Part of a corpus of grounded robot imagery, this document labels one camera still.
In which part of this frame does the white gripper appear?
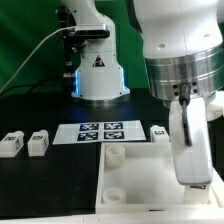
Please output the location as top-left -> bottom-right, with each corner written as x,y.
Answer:
169,98 -> 213,185

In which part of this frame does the white square tabletop tray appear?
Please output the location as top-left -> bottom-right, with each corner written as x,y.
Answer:
95,142 -> 224,213

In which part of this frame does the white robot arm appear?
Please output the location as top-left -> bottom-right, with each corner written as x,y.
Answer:
61,0 -> 224,185

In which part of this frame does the white sheet with tags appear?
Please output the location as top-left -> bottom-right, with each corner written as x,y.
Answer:
53,120 -> 146,145

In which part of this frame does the white front rail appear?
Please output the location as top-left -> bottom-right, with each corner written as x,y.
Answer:
0,209 -> 224,224

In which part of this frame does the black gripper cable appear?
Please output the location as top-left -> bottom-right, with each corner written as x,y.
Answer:
178,83 -> 194,148

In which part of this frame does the black cable on table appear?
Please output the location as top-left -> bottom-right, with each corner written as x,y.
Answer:
0,78 -> 64,98

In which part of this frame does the white cable left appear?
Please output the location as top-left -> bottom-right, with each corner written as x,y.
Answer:
0,26 -> 78,95

